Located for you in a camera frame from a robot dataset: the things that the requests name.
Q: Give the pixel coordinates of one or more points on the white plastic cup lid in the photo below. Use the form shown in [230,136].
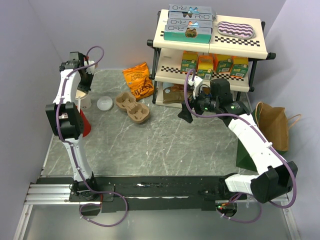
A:
[104,103]

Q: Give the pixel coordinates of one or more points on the white paper coffee cup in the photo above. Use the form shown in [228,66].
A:
[85,99]

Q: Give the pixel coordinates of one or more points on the purple wavy pattern pouch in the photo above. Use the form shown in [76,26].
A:
[236,30]

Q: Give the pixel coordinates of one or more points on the cream three-tier shelf rack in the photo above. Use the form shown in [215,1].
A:
[167,57]

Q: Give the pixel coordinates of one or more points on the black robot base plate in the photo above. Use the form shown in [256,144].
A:
[147,193]

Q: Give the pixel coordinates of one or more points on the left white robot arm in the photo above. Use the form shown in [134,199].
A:
[67,124]

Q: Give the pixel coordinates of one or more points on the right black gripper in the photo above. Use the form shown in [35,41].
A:
[184,114]

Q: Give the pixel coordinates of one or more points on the teal front R&O box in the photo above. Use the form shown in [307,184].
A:
[188,34]

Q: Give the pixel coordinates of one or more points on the grey back R&O box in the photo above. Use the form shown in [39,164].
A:
[191,12]

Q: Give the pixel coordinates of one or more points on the white wrapped straw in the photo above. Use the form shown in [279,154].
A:
[79,104]

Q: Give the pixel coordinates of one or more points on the brown snack bag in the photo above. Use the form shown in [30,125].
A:
[173,93]

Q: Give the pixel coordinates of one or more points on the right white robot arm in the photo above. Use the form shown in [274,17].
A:
[275,176]

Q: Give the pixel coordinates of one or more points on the brown cardboard cup carrier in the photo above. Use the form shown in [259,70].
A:
[137,112]

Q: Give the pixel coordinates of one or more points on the red straw holder cup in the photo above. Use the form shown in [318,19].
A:
[87,125]

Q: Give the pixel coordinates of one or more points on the dark green paper bag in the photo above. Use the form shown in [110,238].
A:
[243,159]

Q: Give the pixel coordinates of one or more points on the aluminium rail frame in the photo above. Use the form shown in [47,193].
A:
[60,194]

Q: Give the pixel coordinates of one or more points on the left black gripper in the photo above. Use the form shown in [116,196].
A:
[86,88]

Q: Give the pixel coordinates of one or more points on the orange kettle chips bag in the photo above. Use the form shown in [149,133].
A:
[138,81]

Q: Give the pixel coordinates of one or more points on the brown paper bag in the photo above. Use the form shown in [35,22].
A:
[274,124]

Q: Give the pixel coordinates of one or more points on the green juice carton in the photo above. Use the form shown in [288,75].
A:
[188,61]
[222,63]
[240,66]

